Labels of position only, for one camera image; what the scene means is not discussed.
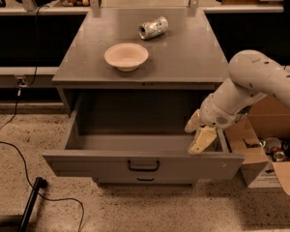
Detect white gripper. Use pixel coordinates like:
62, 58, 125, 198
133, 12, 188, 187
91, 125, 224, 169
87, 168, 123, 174
185, 93, 239, 155

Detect grey top drawer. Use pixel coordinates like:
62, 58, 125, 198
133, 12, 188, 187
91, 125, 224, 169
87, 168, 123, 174
43, 90, 244, 180

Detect grey drawer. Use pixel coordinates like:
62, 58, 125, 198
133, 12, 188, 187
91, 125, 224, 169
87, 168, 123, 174
93, 177, 198, 186
43, 90, 244, 180

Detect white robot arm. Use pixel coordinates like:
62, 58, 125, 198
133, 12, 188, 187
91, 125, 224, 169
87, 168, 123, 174
185, 50, 290, 155

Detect grey metal drawer cabinet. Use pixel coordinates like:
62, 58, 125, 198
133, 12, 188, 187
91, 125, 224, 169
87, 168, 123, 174
51, 7, 238, 189

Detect grey bottom drawer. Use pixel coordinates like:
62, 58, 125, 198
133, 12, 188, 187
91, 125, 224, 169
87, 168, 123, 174
93, 177, 198, 186

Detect brown cardboard box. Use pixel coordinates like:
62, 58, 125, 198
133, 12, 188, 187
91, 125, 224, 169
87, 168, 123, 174
224, 97, 290, 195

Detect cans in cardboard box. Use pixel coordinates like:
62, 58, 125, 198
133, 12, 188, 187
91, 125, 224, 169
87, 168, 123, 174
260, 137, 290, 162

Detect white paper bowl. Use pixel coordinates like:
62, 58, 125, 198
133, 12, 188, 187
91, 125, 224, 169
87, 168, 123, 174
104, 43, 149, 72

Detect crushed silver soda can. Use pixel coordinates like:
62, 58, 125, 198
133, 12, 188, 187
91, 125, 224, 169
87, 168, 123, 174
138, 16, 168, 40

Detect black metal stand leg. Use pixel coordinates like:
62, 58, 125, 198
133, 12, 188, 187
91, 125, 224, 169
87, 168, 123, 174
17, 177, 47, 232

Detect black floor cable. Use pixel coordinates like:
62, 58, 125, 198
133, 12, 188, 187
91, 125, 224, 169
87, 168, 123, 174
0, 94, 85, 232

